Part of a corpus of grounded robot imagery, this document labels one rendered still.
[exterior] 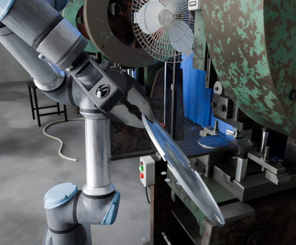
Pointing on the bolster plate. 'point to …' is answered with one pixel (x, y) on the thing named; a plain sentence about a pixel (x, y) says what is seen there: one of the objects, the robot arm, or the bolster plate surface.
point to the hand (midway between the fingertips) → (148, 122)
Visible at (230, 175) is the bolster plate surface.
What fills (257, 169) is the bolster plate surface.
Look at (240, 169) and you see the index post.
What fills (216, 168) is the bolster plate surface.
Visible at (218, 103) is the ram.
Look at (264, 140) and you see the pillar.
